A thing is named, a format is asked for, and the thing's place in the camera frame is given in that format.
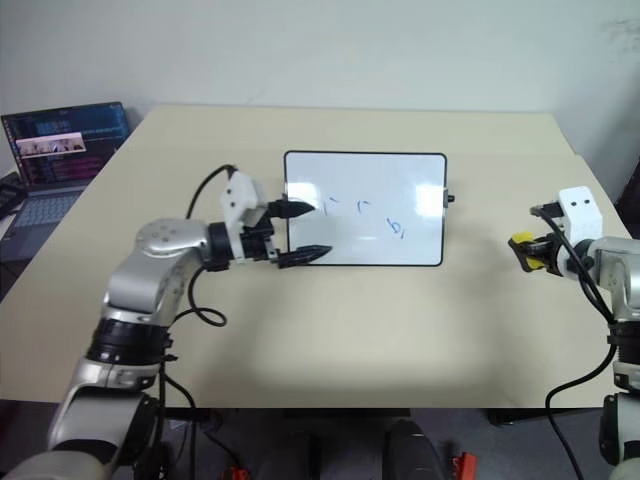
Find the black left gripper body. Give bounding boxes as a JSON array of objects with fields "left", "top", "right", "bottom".
[{"left": 238, "top": 199, "right": 281, "bottom": 265}]

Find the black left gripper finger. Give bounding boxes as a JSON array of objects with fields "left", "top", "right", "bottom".
[
  {"left": 269, "top": 198, "right": 317, "bottom": 220},
  {"left": 276, "top": 244, "right": 334, "bottom": 271}
]

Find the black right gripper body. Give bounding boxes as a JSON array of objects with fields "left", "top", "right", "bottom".
[{"left": 529, "top": 199, "right": 572, "bottom": 277}]

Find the yellow and black eraser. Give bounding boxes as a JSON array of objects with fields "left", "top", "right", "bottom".
[{"left": 507, "top": 228, "right": 549, "bottom": 274}]

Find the black-framed whiteboard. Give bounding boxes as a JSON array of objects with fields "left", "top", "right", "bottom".
[{"left": 282, "top": 150, "right": 448, "bottom": 268}]

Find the black table foot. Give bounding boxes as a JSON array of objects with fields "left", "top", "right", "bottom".
[{"left": 486, "top": 408, "right": 547, "bottom": 427}]

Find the open laptop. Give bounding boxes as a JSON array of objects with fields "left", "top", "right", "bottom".
[{"left": 0, "top": 101, "right": 133, "bottom": 262}]

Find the dark rounded shape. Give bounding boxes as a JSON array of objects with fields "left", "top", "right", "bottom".
[{"left": 383, "top": 418, "right": 445, "bottom": 480}]

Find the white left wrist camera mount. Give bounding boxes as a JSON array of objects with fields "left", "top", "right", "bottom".
[{"left": 218, "top": 171, "right": 267, "bottom": 236}]

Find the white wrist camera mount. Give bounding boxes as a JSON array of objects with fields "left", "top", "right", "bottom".
[
  {"left": 218, "top": 171, "right": 267, "bottom": 236},
  {"left": 556, "top": 185, "right": 605, "bottom": 242}
]

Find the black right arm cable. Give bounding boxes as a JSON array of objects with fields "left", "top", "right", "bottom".
[{"left": 542, "top": 214, "right": 619, "bottom": 480}]

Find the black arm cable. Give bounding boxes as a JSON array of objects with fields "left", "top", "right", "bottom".
[
  {"left": 158, "top": 163, "right": 239, "bottom": 416},
  {"left": 542, "top": 214, "right": 619, "bottom": 480}
]

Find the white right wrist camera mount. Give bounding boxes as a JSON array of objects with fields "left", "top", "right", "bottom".
[{"left": 556, "top": 185, "right": 605, "bottom": 242}]

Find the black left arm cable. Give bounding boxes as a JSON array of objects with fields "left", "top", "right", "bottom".
[{"left": 158, "top": 163, "right": 239, "bottom": 416}]

